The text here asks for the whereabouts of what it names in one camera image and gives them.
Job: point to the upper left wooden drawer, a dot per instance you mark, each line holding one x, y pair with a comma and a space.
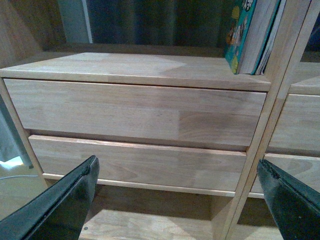
189, 117

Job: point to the wooden drawer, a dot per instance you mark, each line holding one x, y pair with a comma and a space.
146, 166
189, 117
304, 168
298, 126

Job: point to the upper right wooden drawer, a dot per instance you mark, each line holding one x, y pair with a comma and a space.
298, 126

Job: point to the lower left wooden drawer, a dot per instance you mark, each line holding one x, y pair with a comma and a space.
146, 166

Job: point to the left wooden shelf unit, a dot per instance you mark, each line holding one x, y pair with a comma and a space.
131, 213

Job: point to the lower right wooden drawer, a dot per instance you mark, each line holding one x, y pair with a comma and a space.
304, 168

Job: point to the thick teal cover book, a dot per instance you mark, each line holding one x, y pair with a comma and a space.
248, 32

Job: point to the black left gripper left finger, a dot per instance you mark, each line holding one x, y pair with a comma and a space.
58, 213

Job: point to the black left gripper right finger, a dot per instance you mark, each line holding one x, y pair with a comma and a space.
294, 206

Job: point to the right wooden shelf unit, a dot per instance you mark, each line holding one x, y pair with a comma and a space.
292, 68

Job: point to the wooden shelf unit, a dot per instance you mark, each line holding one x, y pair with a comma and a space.
131, 213
292, 68

